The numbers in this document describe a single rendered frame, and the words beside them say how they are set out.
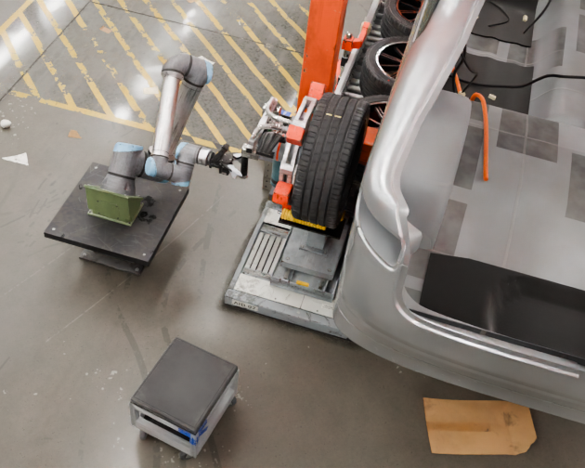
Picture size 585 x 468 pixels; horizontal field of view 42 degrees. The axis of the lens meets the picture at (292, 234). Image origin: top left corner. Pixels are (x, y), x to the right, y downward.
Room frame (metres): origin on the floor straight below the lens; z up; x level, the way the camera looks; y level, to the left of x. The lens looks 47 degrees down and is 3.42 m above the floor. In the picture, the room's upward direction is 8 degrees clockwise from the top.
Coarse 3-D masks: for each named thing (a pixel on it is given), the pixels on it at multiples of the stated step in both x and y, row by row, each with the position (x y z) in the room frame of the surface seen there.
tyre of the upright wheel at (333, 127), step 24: (336, 96) 3.05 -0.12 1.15; (312, 120) 2.83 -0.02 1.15; (336, 120) 2.84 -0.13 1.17; (360, 120) 2.86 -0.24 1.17; (312, 144) 2.72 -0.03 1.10; (336, 144) 2.72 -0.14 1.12; (312, 168) 2.64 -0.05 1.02; (336, 168) 2.64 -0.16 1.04; (312, 192) 2.60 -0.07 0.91; (336, 192) 2.58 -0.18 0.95; (312, 216) 2.60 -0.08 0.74; (336, 216) 2.58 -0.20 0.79
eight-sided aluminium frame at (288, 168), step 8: (304, 104) 2.99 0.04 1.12; (312, 104) 2.99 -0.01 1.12; (312, 112) 3.17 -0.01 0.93; (296, 120) 2.86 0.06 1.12; (304, 120) 2.87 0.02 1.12; (288, 144) 2.76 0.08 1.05; (288, 152) 2.73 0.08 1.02; (296, 152) 2.73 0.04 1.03; (280, 168) 2.68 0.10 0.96; (288, 168) 2.68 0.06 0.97; (296, 168) 3.05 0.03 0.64; (280, 176) 2.68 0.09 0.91; (288, 176) 2.67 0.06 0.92
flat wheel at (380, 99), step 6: (372, 96) 3.97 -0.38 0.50; (378, 96) 3.98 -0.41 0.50; (384, 96) 3.99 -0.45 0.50; (372, 102) 3.91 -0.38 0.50; (378, 102) 3.91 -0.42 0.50; (384, 102) 3.92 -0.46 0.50; (372, 108) 3.89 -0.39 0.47; (378, 108) 3.89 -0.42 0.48; (384, 108) 3.92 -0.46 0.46; (372, 114) 3.89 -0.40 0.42; (378, 114) 3.83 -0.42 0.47; (372, 120) 3.76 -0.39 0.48; (378, 120) 3.91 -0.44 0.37; (372, 126) 3.90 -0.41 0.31; (378, 126) 3.72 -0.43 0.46; (360, 168) 3.40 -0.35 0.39; (360, 174) 3.40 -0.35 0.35; (360, 180) 3.39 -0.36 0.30
